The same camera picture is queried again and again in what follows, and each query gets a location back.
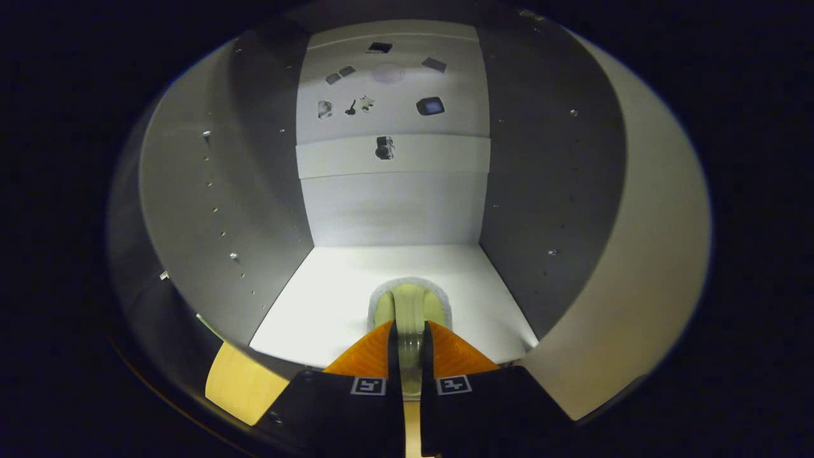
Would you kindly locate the white cabinet shelf board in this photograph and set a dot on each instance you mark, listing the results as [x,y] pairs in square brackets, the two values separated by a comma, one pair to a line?
[318,312]

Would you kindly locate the grey cabinet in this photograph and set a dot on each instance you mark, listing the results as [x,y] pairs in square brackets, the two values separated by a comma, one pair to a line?
[394,210]

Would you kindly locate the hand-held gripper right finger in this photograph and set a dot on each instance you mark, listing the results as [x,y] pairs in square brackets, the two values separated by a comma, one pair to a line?
[429,413]

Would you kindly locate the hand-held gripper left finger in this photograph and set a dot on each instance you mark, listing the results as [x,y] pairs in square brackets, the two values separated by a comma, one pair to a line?
[394,413]

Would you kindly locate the pale green cup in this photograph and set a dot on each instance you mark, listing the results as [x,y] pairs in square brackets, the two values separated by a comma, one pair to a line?
[410,305]

